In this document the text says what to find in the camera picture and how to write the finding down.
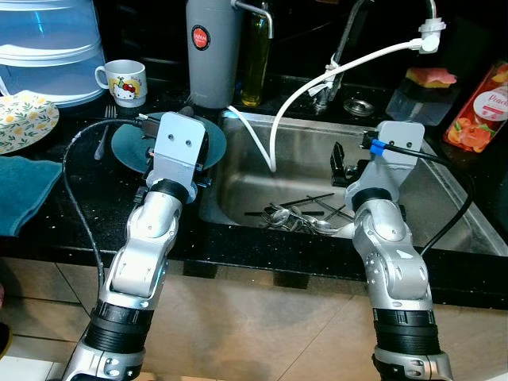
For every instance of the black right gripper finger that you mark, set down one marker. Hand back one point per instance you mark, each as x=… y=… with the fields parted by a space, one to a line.
x=339 y=160
x=361 y=159

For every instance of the black chopstick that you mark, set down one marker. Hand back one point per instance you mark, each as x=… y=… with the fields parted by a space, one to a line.
x=308 y=198
x=258 y=213

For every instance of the light blue plate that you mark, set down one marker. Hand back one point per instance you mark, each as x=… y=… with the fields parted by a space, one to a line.
x=131 y=147

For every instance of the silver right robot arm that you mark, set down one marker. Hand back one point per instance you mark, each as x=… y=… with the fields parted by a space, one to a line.
x=393 y=270

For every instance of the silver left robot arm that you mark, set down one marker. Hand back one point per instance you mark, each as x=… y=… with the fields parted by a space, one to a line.
x=151 y=238

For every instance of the stainless steel kitchen sink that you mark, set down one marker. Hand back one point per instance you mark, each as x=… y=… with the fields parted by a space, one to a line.
x=309 y=151

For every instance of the chrome kitchen faucet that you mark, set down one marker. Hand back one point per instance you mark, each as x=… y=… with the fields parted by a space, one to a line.
x=348 y=40

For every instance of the round metal sink hole cap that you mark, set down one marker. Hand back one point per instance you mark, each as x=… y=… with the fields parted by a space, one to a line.
x=359 y=107

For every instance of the clear plastic sponge holder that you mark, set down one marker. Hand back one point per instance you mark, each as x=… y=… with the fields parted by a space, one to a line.
x=421 y=105

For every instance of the white tie strip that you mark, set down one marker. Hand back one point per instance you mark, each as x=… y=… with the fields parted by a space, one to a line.
x=333 y=70

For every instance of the grey cylindrical canister red badge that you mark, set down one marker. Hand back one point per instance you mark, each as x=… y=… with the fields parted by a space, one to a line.
x=213 y=63

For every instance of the olive oil glass bottle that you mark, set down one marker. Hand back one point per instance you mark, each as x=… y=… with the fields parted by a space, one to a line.
x=255 y=71

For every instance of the silver fork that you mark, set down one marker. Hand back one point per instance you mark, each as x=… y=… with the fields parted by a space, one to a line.
x=103 y=135

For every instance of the white cartoon print mug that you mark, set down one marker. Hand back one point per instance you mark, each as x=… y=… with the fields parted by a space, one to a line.
x=127 y=83

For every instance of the pink and yellow sponge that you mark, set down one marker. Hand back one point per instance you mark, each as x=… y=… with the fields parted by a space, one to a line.
x=430 y=77

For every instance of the peach hand soap bottle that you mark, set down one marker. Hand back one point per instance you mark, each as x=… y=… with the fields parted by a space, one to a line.
x=480 y=111

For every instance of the floral print plate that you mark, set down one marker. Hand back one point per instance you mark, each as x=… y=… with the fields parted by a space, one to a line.
x=24 y=123

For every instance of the blue cloth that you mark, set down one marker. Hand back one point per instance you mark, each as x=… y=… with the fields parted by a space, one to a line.
x=24 y=194

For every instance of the translucent white plastic food cover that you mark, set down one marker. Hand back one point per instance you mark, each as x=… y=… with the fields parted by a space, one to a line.
x=44 y=48

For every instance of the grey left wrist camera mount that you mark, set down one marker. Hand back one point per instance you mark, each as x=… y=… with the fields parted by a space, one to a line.
x=176 y=151

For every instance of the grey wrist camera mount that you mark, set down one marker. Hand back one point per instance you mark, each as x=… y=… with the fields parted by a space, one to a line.
x=389 y=171
x=176 y=151

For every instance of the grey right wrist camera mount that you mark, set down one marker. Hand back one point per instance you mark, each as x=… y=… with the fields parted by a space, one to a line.
x=389 y=171

